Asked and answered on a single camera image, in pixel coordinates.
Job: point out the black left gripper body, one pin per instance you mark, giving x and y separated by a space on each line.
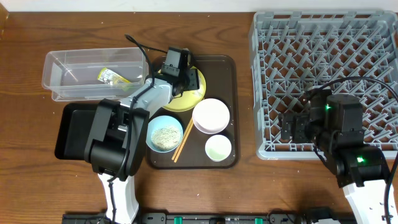
189 79

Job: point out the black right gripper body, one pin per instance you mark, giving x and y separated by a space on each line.
305 131

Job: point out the light blue bowl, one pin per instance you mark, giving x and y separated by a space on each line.
160 122

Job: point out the white green cup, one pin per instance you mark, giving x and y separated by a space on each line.
218 148

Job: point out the yellow green wrapper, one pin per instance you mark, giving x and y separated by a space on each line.
112 78

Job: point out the rice leftovers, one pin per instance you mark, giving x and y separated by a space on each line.
166 138

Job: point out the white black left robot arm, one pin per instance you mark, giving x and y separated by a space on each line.
117 138

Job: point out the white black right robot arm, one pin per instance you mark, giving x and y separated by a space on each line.
334 124

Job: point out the grey dishwasher rack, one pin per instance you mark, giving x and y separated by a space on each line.
355 52

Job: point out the black waste tray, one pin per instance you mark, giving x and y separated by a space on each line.
74 130

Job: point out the yellow plate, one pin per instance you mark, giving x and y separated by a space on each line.
189 99

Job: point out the pink bowl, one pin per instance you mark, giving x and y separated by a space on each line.
211 116

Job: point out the dark brown serving tray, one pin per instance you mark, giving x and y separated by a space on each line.
220 76

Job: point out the clear plastic bin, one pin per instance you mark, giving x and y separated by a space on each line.
71 75

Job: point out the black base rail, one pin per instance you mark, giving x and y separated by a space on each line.
275 216

